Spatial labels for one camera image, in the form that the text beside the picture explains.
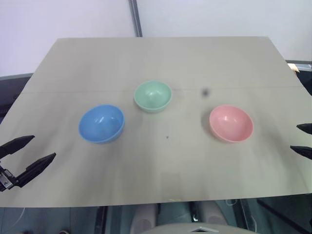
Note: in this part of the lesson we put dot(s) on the blue plastic bowl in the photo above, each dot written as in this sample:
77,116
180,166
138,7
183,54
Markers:
102,126

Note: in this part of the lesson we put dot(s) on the grey ribbed upright pole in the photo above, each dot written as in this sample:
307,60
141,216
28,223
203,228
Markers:
135,17

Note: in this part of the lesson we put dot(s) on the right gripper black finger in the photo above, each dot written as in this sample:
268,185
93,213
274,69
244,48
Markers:
304,151
307,128

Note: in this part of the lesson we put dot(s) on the light wooden piece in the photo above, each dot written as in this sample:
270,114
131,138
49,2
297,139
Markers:
293,67

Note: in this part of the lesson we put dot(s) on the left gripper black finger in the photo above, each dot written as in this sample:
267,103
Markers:
36,167
14,145

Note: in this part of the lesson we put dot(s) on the green plastic bowl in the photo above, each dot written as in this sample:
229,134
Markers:
152,96

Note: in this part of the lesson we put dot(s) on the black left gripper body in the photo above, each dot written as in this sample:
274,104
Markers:
7,179

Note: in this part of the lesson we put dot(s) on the pink plastic bowl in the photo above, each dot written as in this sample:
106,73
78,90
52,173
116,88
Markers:
231,125

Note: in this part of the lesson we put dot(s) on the dark side bench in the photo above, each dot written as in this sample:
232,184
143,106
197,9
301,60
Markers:
304,75

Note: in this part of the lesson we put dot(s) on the grey rounded robot leg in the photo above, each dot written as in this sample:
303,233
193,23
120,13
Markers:
215,210
143,218

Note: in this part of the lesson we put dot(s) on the black table leg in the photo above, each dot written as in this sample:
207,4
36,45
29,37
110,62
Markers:
102,220

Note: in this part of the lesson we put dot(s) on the silver robot torso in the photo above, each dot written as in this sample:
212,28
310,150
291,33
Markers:
200,229

